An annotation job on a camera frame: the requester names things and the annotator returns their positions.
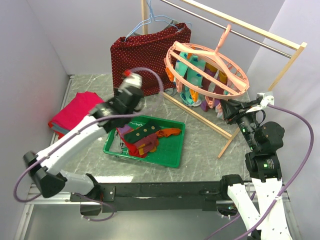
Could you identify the dark red dotted garment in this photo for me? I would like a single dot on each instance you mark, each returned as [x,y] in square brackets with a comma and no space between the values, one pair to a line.
[148,51]

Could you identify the blue wire hanger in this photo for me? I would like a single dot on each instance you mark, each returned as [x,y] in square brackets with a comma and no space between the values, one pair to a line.
[152,18]

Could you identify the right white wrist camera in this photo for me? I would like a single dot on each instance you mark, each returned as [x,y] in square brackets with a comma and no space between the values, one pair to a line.
[264,99]

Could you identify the wooden clothes rack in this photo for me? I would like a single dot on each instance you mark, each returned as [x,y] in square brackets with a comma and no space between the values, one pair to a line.
[275,38]

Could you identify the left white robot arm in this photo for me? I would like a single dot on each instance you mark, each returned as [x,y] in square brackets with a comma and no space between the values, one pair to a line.
[46,166]

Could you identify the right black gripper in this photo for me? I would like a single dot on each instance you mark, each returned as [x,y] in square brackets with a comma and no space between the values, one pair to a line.
[230,107]

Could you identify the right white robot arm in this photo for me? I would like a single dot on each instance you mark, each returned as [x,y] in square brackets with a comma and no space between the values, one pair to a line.
[268,222]

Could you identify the metal hanging rod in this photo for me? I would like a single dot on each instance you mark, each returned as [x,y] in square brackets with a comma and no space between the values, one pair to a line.
[245,37]

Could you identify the grey white sock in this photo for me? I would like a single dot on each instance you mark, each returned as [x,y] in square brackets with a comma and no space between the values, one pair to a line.
[117,145]

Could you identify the maroon yellow striped sock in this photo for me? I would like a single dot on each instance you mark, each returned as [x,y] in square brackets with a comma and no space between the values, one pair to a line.
[145,145]

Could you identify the red sock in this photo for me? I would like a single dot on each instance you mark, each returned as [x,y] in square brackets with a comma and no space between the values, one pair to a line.
[133,150]

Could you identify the black base crossbar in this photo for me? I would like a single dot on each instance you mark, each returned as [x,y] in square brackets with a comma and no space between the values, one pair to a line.
[153,196]

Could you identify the orange sock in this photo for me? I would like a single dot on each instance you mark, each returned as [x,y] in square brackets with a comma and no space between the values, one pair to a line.
[167,132]

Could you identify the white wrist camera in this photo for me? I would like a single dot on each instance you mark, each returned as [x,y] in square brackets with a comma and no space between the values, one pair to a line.
[131,79]
[264,99]

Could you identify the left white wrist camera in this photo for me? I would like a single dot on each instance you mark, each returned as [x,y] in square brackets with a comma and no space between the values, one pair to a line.
[131,79]

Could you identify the maroon purple hanging sock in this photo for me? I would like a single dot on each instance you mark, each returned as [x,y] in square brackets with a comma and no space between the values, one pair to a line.
[221,77]

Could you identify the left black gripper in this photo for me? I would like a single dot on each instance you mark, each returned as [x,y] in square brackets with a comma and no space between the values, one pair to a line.
[119,94]

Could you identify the folded pink cloth stack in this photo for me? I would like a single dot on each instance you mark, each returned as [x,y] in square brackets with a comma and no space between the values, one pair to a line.
[72,114]

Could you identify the pink round clip hanger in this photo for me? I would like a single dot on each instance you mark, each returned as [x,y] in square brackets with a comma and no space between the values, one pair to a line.
[198,71]

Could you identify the teal patterned hanging sock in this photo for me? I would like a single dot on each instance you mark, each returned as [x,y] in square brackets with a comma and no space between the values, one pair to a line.
[191,76]

